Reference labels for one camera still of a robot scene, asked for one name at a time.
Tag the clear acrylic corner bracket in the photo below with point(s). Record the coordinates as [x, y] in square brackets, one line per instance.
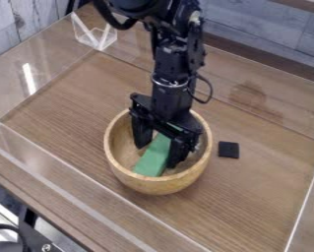
[96, 38]

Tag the green rectangular stick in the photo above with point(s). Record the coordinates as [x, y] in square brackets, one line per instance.
[151, 163]

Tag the wooden bowl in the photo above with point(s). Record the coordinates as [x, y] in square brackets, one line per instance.
[123, 154]

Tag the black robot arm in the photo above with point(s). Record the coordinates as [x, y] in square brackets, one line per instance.
[173, 24]

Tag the black square pad on table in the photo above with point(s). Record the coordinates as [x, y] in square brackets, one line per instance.
[227, 149]

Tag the black metal table frame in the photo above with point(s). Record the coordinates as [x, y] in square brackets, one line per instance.
[29, 241]

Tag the clear acrylic enclosure wall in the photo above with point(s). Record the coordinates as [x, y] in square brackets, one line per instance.
[248, 205]

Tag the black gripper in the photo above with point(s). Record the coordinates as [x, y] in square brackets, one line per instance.
[164, 111]

